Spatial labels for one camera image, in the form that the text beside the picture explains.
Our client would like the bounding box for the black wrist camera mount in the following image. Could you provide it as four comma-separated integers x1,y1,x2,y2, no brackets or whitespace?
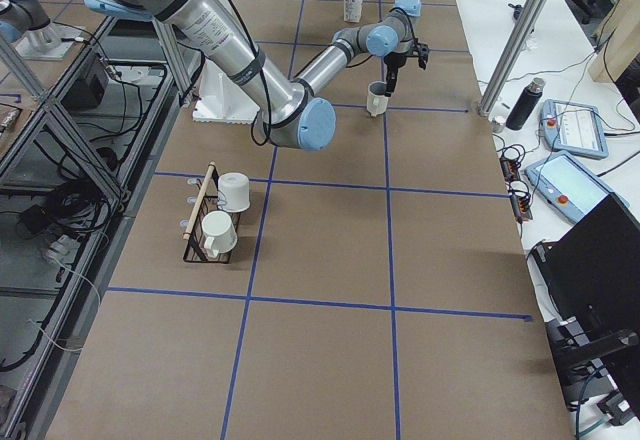
409,42,430,70

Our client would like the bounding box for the white ribbed mug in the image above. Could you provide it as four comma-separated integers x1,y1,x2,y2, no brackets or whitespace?
366,81,389,117

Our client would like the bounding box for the black monitor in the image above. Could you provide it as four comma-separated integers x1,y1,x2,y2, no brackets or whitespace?
532,194,639,414

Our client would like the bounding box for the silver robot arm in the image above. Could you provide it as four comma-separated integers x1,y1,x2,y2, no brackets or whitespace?
84,0,429,151

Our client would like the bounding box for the black water bottle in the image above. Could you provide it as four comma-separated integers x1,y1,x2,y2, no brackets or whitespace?
506,77,546,131

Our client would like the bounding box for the black wire mug rack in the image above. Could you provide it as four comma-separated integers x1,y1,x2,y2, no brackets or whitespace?
182,162,234,264

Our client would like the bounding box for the white camera pole base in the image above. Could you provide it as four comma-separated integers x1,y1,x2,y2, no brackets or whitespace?
192,60,259,124

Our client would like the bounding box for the teach pendant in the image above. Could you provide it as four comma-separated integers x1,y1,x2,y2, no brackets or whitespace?
540,99,609,159
524,151,636,224

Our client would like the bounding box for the near teach pendant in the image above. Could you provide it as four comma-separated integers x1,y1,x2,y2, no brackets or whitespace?
524,151,636,224

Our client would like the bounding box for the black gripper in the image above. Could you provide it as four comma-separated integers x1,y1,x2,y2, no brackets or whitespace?
383,53,406,96

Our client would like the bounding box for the aluminium frame post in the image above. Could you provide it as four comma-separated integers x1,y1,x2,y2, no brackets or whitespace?
478,0,547,117

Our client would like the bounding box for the white ribbed cup upside down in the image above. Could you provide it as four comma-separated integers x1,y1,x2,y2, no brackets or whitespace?
218,172,250,213

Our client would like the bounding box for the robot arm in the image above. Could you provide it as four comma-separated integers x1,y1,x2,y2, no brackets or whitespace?
1,0,71,61

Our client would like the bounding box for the far teach pendant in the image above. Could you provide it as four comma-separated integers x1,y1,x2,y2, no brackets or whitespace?
540,99,609,159

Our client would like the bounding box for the white mug on rack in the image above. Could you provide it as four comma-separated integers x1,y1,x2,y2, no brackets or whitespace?
201,210,238,258

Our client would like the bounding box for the black power strip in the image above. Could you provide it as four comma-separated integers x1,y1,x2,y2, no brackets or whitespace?
499,156,533,224

